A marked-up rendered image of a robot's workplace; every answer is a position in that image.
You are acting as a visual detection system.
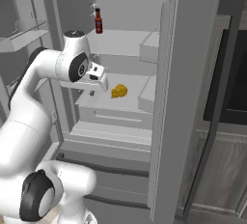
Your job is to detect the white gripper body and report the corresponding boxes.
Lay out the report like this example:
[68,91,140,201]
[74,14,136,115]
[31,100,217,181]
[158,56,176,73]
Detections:
[59,72,111,94]

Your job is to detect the yellow cheese wedge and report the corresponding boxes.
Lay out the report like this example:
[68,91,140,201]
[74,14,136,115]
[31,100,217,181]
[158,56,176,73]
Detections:
[110,83,129,99]

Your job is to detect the grey fridge crisper drawer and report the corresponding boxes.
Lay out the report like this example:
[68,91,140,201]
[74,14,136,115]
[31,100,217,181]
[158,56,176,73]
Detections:
[74,102,154,131]

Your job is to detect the grey fridge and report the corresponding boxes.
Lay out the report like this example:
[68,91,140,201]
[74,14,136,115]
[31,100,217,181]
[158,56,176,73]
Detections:
[28,0,177,224]

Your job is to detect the grey fridge door with shelves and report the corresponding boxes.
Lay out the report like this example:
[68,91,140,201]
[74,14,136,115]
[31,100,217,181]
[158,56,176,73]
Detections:
[0,0,63,147]

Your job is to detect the red hot sauce bottle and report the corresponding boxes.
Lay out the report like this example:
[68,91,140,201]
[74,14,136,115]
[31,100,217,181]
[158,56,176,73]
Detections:
[94,7,105,35]

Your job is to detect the grey freezer drawer front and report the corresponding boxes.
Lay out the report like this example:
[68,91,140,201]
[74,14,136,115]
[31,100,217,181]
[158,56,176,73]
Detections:
[55,150,152,224]

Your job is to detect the black built-in oven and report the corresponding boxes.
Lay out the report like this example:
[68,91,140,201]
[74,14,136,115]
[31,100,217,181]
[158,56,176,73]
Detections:
[203,24,247,126]

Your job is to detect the grey fridge door with handle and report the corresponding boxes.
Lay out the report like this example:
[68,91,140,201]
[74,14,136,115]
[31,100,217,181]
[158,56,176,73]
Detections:
[148,0,227,224]

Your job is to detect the dark fridge door handle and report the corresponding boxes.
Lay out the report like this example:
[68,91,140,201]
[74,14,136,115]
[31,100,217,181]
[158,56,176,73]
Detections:
[182,0,246,218]

